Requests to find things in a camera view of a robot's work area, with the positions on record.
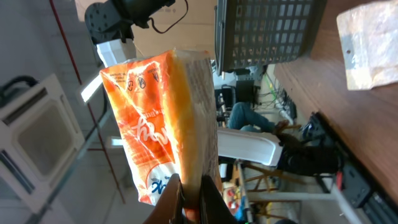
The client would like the seated person in jeans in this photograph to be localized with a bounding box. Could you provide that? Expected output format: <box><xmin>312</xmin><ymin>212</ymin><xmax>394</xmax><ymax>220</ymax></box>
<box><xmin>227</xmin><ymin>102</ymin><xmax>289</xmax><ymax>134</ymax></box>

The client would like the white ceiling air conditioner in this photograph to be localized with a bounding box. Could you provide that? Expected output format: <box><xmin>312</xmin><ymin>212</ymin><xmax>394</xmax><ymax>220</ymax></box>
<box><xmin>1</xmin><ymin>75</ymin><xmax>85</xmax><ymax>213</ymax></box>

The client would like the clear beige pouch bag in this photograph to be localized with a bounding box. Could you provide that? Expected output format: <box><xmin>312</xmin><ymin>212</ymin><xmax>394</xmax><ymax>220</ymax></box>
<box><xmin>336</xmin><ymin>1</ymin><xmax>397</xmax><ymax>91</ymax></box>

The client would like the red ceiling pipe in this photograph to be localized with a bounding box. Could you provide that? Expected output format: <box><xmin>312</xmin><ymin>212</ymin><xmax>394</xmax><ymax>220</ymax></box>
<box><xmin>49</xmin><ymin>0</ymin><xmax>126</xmax><ymax>204</ymax></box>

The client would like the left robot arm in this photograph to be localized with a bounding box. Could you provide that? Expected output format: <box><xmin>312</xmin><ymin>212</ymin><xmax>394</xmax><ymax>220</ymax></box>
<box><xmin>99</xmin><ymin>50</ymin><xmax>338</xmax><ymax>223</ymax></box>

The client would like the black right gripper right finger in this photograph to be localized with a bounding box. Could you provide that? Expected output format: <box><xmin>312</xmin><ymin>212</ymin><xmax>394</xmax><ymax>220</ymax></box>
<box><xmin>200</xmin><ymin>175</ymin><xmax>238</xmax><ymax>224</ymax></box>

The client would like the small orange juice carton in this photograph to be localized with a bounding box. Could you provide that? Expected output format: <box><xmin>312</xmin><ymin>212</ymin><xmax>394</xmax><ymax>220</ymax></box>
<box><xmin>100</xmin><ymin>50</ymin><xmax>222</xmax><ymax>205</ymax></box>

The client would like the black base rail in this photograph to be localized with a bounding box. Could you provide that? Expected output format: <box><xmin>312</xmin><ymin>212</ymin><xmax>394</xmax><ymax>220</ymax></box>
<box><xmin>303</xmin><ymin>112</ymin><xmax>397</xmax><ymax>224</ymax></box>

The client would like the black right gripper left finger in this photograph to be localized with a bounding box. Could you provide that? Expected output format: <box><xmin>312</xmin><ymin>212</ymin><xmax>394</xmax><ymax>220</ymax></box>
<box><xmin>143</xmin><ymin>174</ymin><xmax>184</xmax><ymax>224</ymax></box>

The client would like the dark plastic mesh basket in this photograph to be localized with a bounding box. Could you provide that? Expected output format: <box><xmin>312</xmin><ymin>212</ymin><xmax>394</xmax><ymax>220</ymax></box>
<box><xmin>215</xmin><ymin>0</ymin><xmax>326</xmax><ymax>74</ymax></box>

